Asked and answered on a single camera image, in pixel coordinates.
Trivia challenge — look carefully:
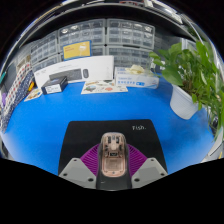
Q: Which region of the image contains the yellow and red packet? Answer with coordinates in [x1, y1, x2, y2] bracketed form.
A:
[27, 81, 36, 93]

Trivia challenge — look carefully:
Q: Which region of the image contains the yellow and blue box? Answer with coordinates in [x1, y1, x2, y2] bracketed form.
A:
[62, 40, 93, 61]

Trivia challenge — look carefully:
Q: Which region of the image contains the small black box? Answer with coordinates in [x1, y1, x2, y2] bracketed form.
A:
[40, 75, 69, 96]

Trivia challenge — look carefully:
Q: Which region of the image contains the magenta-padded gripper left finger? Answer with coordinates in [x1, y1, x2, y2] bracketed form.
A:
[58, 144, 102, 190]

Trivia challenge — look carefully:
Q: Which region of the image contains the red blue checkered cloth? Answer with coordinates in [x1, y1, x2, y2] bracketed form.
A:
[1, 61, 34, 111]

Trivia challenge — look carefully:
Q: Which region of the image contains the black mouse pad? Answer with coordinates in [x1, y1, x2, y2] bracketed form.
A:
[57, 119, 168, 192]

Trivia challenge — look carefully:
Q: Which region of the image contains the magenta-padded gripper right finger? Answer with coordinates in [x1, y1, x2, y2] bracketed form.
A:
[125, 144, 169, 190]

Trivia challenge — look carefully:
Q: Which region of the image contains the green plant in white pot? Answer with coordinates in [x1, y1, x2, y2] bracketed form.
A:
[148, 40, 224, 141]

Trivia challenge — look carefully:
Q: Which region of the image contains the white and blue tissue box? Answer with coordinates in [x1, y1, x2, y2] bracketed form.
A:
[113, 64, 161, 90]

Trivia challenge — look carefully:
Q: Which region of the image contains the transparent pink computer mouse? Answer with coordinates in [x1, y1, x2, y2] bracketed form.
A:
[100, 131, 128, 178]

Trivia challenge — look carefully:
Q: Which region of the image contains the long white keyboard box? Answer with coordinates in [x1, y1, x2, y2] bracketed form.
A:
[33, 55, 115, 89]

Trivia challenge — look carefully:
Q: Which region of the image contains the black wall shelf unit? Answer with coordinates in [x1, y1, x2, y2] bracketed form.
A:
[19, 0, 208, 38]

